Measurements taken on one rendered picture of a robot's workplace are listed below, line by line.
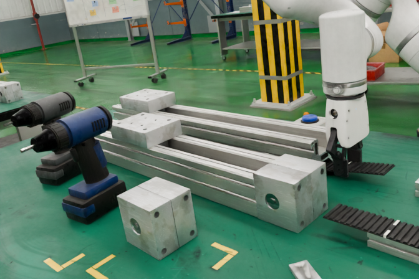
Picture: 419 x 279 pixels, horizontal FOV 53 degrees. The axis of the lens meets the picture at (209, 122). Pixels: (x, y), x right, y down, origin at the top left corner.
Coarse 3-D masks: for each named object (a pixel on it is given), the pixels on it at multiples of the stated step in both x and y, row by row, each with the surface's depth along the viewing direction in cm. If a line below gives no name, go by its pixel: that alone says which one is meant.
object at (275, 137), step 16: (128, 112) 138; (160, 112) 128; (176, 112) 131; (192, 112) 125; (208, 112) 120; (224, 112) 118; (192, 128) 116; (208, 128) 111; (224, 128) 106; (240, 128) 103; (256, 128) 101; (272, 128) 104; (288, 128) 100; (304, 128) 97; (320, 128) 95; (224, 144) 109; (240, 144) 104; (256, 144) 100; (272, 144) 96; (288, 144) 92; (304, 144) 89; (320, 144) 95; (320, 160) 92
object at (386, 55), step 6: (378, 24) 551; (384, 24) 554; (384, 30) 551; (384, 36) 526; (384, 42) 538; (384, 48) 532; (390, 48) 528; (378, 54) 539; (384, 54) 535; (390, 54) 530; (396, 54) 526; (372, 60) 547; (378, 60) 542; (384, 60) 537; (390, 60) 532; (396, 60) 528
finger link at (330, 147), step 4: (332, 128) 83; (332, 132) 83; (336, 132) 83; (332, 136) 83; (336, 136) 83; (332, 140) 82; (336, 140) 83; (328, 144) 83; (332, 144) 82; (328, 148) 82; (332, 148) 82; (328, 152) 83; (332, 152) 82
